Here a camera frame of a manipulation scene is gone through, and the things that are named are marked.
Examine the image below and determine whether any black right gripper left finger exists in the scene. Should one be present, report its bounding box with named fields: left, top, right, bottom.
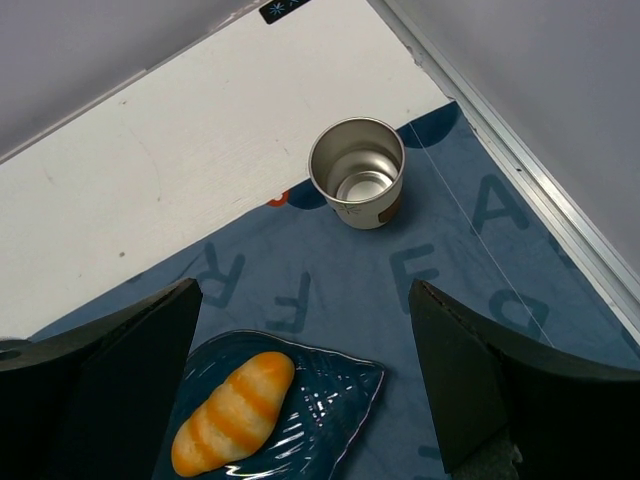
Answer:
left=1, top=279, right=202, bottom=479

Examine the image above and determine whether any black XDOF logo sticker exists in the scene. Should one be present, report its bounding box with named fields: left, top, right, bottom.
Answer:
left=259, top=0, right=310, bottom=25

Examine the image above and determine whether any stainless steel cup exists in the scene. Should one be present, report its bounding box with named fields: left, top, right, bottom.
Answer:
left=308, top=117, right=406, bottom=230

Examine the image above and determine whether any striped orange bread roll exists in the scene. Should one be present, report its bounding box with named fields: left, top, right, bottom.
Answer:
left=171, top=351, right=295, bottom=477

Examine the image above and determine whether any blue letter-print cloth mat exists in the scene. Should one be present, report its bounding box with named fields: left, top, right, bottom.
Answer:
left=37, top=104, right=639, bottom=479

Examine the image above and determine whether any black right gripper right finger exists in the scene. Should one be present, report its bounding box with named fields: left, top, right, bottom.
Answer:
left=409, top=280, right=639, bottom=479

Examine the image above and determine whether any blue shell-shaped ceramic plate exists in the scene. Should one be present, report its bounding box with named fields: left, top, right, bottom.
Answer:
left=152, top=330, right=385, bottom=479

